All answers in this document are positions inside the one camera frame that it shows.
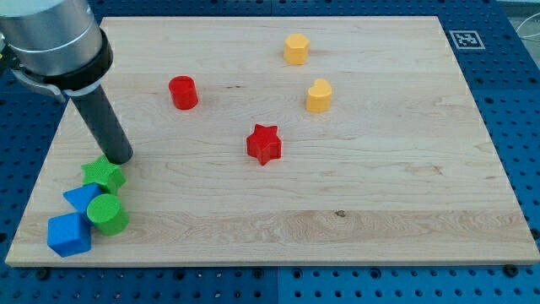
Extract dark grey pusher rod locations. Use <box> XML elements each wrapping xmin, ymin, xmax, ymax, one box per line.
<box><xmin>71</xmin><ymin>84</ymin><xmax>133</xmax><ymax>165</ymax></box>

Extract red star block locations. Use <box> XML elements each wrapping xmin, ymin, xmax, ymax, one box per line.
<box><xmin>246</xmin><ymin>124</ymin><xmax>282</xmax><ymax>166</ymax></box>

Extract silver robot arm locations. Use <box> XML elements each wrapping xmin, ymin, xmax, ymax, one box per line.
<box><xmin>1</xmin><ymin>0</ymin><xmax>133</xmax><ymax>164</ymax></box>

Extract green star block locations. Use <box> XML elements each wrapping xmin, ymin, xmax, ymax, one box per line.
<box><xmin>81</xmin><ymin>155</ymin><xmax>127</xmax><ymax>194</ymax></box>

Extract red cylinder block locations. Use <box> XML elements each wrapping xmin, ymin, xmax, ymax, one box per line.
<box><xmin>169</xmin><ymin>75</ymin><xmax>198</xmax><ymax>110</ymax></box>

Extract green cylinder block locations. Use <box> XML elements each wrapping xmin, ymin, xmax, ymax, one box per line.
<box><xmin>86</xmin><ymin>193</ymin><xmax>130</xmax><ymax>236</ymax></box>

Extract blue triangle block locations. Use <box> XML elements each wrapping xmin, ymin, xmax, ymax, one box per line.
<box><xmin>63</xmin><ymin>183</ymin><xmax>103</xmax><ymax>226</ymax></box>

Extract blue cube block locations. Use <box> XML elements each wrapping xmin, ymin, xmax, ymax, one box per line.
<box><xmin>47</xmin><ymin>213</ymin><xmax>91</xmax><ymax>258</ymax></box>

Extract wooden board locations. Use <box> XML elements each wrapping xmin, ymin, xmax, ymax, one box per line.
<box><xmin>6</xmin><ymin>16</ymin><xmax>539</xmax><ymax>268</ymax></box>

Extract yellow hexagon block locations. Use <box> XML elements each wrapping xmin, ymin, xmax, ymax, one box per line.
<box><xmin>283</xmin><ymin>34</ymin><xmax>310</xmax><ymax>65</ymax></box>

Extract yellow heart block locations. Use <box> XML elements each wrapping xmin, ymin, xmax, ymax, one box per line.
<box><xmin>305</xmin><ymin>79</ymin><xmax>332</xmax><ymax>113</ymax></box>

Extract white fiducial marker tag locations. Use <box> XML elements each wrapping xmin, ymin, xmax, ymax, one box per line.
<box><xmin>449</xmin><ymin>30</ymin><xmax>485</xmax><ymax>50</ymax></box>

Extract white cable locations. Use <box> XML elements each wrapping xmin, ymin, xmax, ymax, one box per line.
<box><xmin>515</xmin><ymin>11</ymin><xmax>540</xmax><ymax>43</ymax></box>

